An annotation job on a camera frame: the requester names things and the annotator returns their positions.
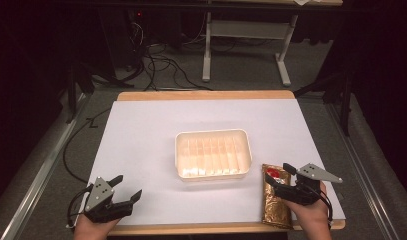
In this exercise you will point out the white table mat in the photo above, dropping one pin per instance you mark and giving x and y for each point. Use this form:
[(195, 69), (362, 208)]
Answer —
[(151, 150)]

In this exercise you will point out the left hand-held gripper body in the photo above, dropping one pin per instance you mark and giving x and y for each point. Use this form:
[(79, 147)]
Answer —
[(98, 193)]

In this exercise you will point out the white metal desk frame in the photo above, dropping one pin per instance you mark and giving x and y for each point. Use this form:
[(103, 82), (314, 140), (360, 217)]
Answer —
[(247, 29)]

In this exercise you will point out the gold foil packet red label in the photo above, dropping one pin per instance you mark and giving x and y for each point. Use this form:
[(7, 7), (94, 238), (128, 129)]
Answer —
[(276, 206)]

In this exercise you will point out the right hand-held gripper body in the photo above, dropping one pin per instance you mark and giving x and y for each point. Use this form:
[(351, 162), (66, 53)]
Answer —
[(307, 191)]

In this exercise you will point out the person's right hand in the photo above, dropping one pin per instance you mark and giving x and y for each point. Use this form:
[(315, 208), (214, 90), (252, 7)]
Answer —
[(311, 218)]

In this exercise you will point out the black stand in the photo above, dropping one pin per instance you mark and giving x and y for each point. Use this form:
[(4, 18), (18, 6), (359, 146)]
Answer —
[(72, 90), (346, 100)]

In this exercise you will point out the black computer tower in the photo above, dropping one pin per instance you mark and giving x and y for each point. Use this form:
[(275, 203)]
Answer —
[(124, 36)]

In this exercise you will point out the person's left hand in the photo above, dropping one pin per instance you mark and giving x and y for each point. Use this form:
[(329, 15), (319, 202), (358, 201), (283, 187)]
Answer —
[(91, 230)]

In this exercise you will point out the metal floor rail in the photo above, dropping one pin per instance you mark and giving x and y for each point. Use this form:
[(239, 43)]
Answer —
[(41, 170), (364, 173)]

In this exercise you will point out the white plastic tray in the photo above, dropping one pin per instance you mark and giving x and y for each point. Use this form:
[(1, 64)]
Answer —
[(212, 155)]

